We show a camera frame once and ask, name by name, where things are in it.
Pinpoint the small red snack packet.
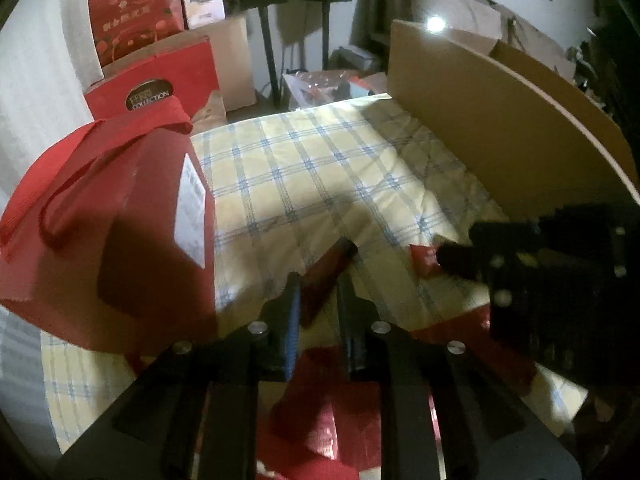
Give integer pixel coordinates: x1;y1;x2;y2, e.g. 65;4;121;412
409;245;444;280

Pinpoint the red foil gift bag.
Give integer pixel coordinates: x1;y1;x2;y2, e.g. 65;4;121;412
256;306;536;479

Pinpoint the dark red rectangular small box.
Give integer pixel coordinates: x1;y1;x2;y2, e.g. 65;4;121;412
299;237;358;328

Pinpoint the large open cardboard box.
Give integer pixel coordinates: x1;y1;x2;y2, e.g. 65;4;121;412
387;21;639;220

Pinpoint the yellow plaid bed sheet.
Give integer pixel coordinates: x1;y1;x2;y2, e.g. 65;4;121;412
192;96;502;335

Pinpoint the red gift box with ribbon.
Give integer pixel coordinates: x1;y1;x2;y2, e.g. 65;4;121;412
1;97;217;356

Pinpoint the clear plastic bag of items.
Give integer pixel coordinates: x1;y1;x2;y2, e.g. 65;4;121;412
283;70;387;110

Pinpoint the brown cardboard box on floor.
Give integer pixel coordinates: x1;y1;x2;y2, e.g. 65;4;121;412
102;13;257;112

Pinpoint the red Ferrero Collection paper bag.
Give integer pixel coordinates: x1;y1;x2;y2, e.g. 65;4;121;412
85;39;227;133

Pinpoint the white curtain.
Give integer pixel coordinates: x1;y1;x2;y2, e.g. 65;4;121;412
1;0;102;205

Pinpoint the red patterned gift box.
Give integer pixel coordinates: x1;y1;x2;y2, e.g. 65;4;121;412
88;0;186;66

